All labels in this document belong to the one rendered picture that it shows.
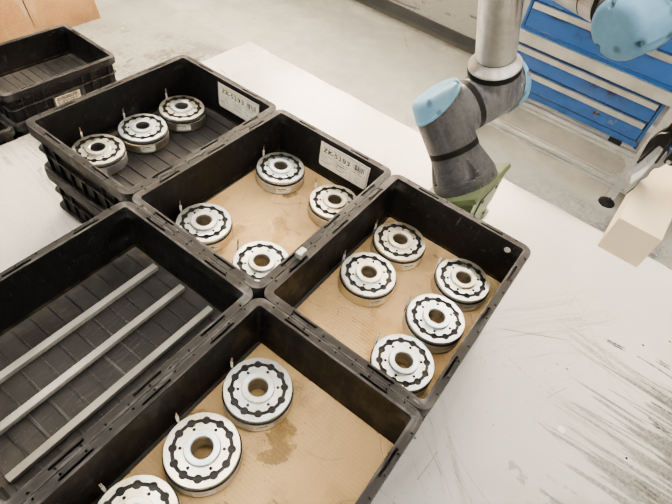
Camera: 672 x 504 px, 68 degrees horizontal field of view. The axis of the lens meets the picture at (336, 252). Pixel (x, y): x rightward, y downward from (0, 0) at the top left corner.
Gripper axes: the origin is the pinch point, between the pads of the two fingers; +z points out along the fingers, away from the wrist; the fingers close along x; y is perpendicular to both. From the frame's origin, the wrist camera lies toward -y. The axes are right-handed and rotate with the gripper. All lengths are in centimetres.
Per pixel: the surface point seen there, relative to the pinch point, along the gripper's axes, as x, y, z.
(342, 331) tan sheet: -28, 38, 26
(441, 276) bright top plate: -21.2, 17.5, 23.0
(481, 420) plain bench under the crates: -1.3, 27.8, 38.8
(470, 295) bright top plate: -15.0, 17.7, 22.9
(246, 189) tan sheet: -65, 24, 26
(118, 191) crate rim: -71, 48, 16
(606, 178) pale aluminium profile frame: -4, -161, 96
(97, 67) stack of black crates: -162, -3, 51
